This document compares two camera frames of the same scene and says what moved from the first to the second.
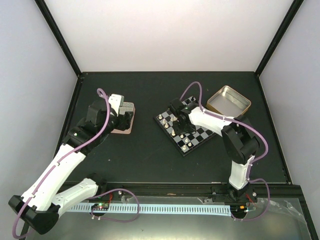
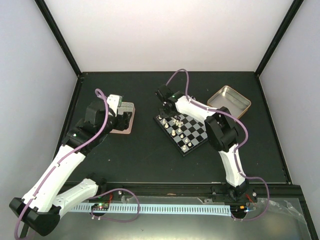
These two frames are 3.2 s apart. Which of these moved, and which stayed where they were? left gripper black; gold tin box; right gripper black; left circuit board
Moved: right gripper black
Stayed: left circuit board; left gripper black; gold tin box
